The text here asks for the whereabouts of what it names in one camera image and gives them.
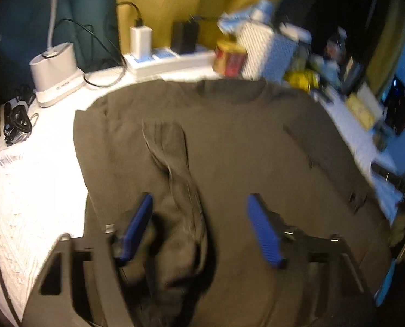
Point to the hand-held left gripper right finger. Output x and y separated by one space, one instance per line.
265 231

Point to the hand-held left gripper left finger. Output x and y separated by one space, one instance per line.
138 226

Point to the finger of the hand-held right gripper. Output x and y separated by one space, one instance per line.
393 180
386 282

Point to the dark olive sweatshirt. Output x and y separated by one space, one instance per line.
229 143

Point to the yellow tissue box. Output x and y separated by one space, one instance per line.
362 109

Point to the white textured tablecloth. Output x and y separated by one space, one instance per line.
35 184

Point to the yellow snack packet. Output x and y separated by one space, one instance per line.
301 80

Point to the white power strip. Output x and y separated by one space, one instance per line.
168 63

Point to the red candle jar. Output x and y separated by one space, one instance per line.
229 59

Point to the white desk lamp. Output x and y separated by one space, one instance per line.
54 68

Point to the white perforated basket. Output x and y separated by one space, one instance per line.
260 51

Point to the white charger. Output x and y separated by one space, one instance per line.
141 42

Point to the dark glass window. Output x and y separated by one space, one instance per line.
331 3

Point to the black charger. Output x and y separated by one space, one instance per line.
184 37

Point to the crumpled white tissue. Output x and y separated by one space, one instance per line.
246 15

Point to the teal curtain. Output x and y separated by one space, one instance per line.
86 6

